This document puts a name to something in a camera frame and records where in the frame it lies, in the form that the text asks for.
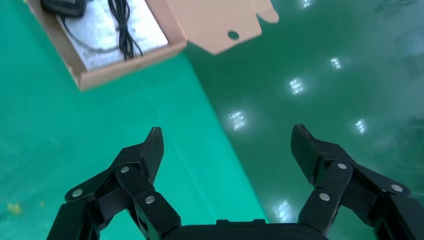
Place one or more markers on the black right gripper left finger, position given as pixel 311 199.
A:
pixel 132 185

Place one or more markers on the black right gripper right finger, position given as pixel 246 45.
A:
pixel 341 185

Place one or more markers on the black power adapter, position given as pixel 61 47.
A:
pixel 64 6

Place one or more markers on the brown cardboard box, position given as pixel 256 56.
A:
pixel 212 20

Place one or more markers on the green tablecloth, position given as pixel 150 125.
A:
pixel 99 132

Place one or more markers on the white printed paper sheet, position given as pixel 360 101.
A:
pixel 99 30

